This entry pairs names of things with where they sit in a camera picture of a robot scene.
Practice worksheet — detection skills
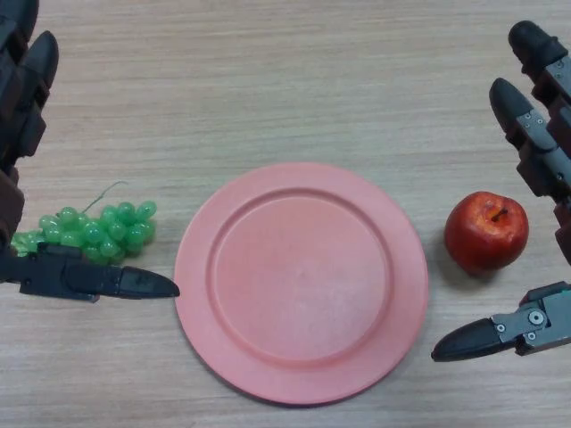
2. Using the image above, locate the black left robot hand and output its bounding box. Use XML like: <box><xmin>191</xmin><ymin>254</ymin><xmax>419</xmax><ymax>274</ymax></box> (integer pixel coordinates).
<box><xmin>0</xmin><ymin>0</ymin><xmax>181</xmax><ymax>305</ymax></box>

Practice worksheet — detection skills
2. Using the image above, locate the green grape bunch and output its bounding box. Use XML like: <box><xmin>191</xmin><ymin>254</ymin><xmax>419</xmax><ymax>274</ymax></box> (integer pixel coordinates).
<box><xmin>9</xmin><ymin>180</ymin><xmax>158</xmax><ymax>268</ymax></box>

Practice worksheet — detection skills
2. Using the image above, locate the red apple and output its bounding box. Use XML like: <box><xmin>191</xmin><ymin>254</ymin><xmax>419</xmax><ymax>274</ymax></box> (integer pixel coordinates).
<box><xmin>443</xmin><ymin>191</ymin><xmax>530</xmax><ymax>276</ymax></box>

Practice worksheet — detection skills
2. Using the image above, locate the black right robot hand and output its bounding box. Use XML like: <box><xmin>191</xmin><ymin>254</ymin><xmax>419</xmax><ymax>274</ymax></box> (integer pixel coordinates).
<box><xmin>431</xmin><ymin>21</ymin><xmax>571</xmax><ymax>363</ymax></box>

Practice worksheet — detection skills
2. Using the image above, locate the pink round plate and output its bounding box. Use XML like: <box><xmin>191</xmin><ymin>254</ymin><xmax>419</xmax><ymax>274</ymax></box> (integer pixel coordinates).
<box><xmin>174</xmin><ymin>161</ymin><xmax>430</xmax><ymax>395</ymax></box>

